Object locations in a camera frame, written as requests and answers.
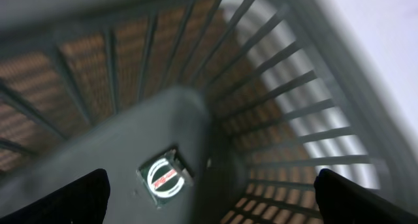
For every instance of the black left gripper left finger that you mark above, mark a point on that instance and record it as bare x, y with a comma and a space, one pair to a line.
84, 200

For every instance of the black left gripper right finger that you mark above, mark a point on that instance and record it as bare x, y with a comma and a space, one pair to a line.
342, 201

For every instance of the green Zam-Buk tin box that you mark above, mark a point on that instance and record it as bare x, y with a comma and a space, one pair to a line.
165, 176

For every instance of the dark grey mesh basket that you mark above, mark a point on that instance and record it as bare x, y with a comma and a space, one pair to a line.
258, 95

